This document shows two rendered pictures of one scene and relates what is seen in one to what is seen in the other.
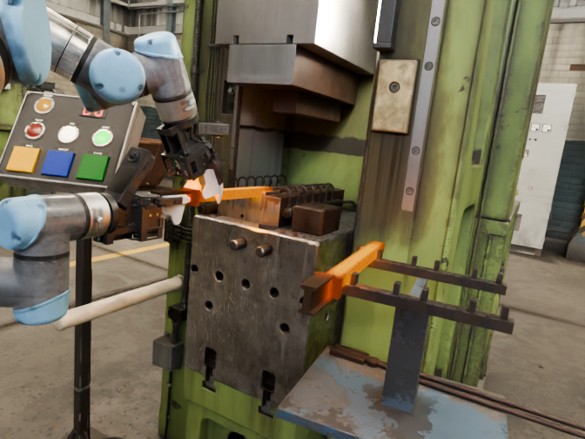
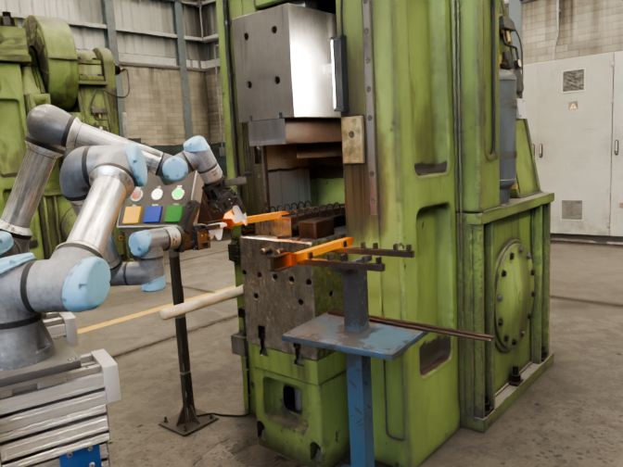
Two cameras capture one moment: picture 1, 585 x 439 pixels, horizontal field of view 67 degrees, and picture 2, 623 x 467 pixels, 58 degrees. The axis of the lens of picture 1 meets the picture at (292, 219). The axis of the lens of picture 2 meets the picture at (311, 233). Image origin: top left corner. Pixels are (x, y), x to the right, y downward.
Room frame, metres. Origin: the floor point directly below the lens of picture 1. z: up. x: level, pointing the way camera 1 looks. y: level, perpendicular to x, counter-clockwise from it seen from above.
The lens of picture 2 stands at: (-0.94, -0.50, 1.25)
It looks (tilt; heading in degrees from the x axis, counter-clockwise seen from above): 9 degrees down; 12
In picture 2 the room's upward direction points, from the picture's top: 3 degrees counter-clockwise
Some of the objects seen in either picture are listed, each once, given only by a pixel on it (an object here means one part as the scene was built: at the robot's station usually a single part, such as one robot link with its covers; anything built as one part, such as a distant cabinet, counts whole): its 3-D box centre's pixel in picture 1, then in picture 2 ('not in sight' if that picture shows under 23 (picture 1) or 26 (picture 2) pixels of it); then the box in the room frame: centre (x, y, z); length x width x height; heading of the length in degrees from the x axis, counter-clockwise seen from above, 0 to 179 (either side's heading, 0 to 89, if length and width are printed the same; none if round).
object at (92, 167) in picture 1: (93, 167); (174, 214); (1.22, 0.56, 1.01); 0.07 x 0.05 x 0.07; 87
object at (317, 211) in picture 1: (317, 218); (316, 227); (1.13, -0.06, 0.95); 0.12 x 0.08 x 0.06; 152
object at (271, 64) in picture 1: (299, 77); (301, 132); (1.35, 0.02, 1.32); 0.42 x 0.20 x 0.10; 152
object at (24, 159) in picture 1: (24, 160); (133, 215); (1.23, 0.76, 1.01); 0.07 x 0.05 x 0.07; 87
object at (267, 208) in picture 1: (286, 199); (307, 218); (1.35, 0.02, 0.96); 0.42 x 0.20 x 0.09; 152
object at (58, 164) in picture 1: (58, 164); (153, 214); (1.23, 0.66, 1.01); 0.07 x 0.05 x 0.07; 87
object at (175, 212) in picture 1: (177, 210); (218, 232); (0.87, 0.23, 0.98); 0.09 x 0.03 x 0.06; 149
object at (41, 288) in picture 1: (30, 283); (146, 273); (0.64, 0.39, 0.89); 0.11 x 0.08 x 0.11; 99
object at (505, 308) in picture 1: (487, 289); (387, 253); (0.76, -0.36, 0.92); 0.23 x 0.06 x 0.02; 158
